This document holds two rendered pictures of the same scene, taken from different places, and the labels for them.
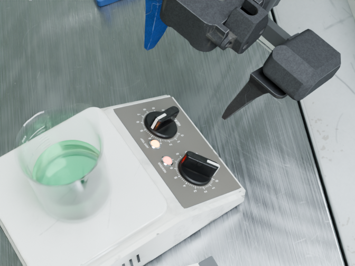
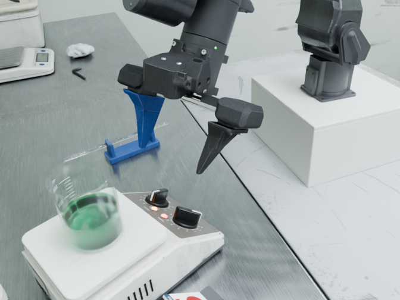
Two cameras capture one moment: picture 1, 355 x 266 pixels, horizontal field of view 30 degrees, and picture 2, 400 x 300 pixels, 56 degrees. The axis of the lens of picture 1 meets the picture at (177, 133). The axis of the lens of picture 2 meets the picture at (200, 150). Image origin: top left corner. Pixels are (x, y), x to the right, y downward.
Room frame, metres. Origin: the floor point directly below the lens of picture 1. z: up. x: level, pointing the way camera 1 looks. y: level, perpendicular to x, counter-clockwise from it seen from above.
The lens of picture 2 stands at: (-0.10, 0.02, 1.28)
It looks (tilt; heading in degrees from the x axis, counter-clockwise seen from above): 34 degrees down; 350
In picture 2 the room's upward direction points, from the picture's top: 5 degrees counter-clockwise
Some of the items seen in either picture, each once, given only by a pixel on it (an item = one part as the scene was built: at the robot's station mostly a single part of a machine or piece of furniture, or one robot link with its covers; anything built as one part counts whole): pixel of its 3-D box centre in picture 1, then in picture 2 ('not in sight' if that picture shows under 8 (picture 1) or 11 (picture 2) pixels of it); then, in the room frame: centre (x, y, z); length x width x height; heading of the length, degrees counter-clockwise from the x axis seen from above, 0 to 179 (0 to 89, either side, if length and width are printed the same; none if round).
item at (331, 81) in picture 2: not in sight; (328, 74); (0.42, -0.28, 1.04); 0.07 x 0.07 x 0.06; 6
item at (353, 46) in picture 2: not in sight; (336, 37); (0.41, -0.29, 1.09); 0.09 x 0.07 x 0.06; 17
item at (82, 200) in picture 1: (71, 167); (91, 205); (0.22, 0.08, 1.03); 0.07 x 0.06 x 0.08; 145
